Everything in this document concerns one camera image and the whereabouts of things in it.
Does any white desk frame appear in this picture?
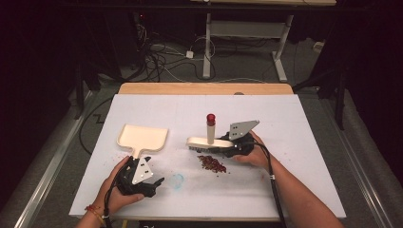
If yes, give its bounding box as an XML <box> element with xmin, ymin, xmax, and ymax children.
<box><xmin>189</xmin><ymin>0</ymin><xmax>337</xmax><ymax>84</ymax></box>

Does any left hand-held gripper cable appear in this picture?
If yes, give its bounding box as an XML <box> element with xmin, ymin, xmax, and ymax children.
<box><xmin>103</xmin><ymin>185</ymin><xmax>116</xmax><ymax>228</ymax></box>

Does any red and orange bracelet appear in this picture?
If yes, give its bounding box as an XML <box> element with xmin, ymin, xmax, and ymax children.
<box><xmin>84</xmin><ymin>204</ymin><xmax>107</xmax><ymax>225</ymax></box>

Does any black metal stand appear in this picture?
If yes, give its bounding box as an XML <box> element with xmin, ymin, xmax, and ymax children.
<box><xmin>292</xmin><ymin>61</ymin><xmax>347</xmax><ymax>131</ymax></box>
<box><xmin>73</xmin><ymin>61</ymin><xmax>103</xmax><ymax>122</ymax></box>

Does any person's left hand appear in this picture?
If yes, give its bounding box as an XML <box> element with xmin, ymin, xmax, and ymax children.
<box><xmin>94</xmin><ymin>155</ymin><xmax>146</xmax><ymax>216</ymax></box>

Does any wooden table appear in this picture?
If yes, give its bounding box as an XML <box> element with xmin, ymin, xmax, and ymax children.
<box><xmin>117</xmin><ymin>82</ymin><xmax>295</xmax><ymax>222</ymax></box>

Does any hand-held gripper cable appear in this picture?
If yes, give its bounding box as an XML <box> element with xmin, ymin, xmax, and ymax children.
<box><xmin>252</xmin><ymin>142</ymin><xmax>289</xmax><ymax>228</ymax></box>
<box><xmin>103</xmin><ymin>185</ymin><xmax>116</xmax><ymax>228</ymax></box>

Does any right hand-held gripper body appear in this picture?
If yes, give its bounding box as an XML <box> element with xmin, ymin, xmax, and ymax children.
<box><xmin>228</xmin><ymin>119</ymin><xmax>261</xmax><ymax>159</ymax></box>

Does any scatter of red beans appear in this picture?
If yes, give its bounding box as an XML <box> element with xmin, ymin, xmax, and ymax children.
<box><xmin>197</xmin><ymin>154</ymin><xmax>228</xmax><ymax>175</ymax></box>

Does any cream plastic dustpan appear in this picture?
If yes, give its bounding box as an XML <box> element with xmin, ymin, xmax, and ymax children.
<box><xmin>116</xmin><ymin>123</ymin><xmax>169</xmax><ymax>159</ymax></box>

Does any person's right hand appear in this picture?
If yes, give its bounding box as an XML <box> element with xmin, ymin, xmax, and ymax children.
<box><xmin>233</xmin><ymin>130</ymin><xmax>274</xmax><ymax>171</ymax></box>

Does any white foam board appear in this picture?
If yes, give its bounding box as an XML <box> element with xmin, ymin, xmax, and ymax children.
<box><xmin>68</xmin><ymin>93</ymin><xmax>347</xmax><ymax>219</ymax></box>

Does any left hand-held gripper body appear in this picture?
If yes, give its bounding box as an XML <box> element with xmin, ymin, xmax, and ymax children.
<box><xmin>115</xmin><ymin>155</ymin><xmax>158</xmax><ymax>199</ymax></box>

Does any right hand-held gripper cable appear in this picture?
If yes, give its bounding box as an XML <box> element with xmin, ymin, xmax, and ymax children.
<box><xmin>252</xmin><ymin>142</ymin><xmax>289</xmax><ymax>228</ymax></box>

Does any black floor cable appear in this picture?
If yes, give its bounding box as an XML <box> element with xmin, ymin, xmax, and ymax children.
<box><xmin>78</xmin><ymin>95</ymin><xmax>115</xmax><ymax>156</ymax></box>

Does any tangle of floor cables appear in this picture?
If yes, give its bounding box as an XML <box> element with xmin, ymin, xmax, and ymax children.
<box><xmin>132</xmin><ymin>23</ymin><xmax>218</xmax><ymax>84</ymax></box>

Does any cream hand brush red cap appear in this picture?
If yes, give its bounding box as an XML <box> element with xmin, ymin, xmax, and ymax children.
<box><xmin>185</xmin><ymin>113</ymin><xmax>236</xmax><ymax>155</ymax></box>

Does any metal floor rail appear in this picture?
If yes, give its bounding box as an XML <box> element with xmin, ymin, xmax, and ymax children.
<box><xmin>319</xmin><ymin>98</ymin><xmax>398</xmax><ymax>228</ymax></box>
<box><xmin>13</xmin><ymin>90</ymin><xmax>98</xmax><ymax>228</ymax></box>

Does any beige box on floor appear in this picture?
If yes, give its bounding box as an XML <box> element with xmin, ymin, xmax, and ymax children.
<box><xmin>313</xmin><ymin>40</ymin><xmax>327</xmax><ymax>54</ymax></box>

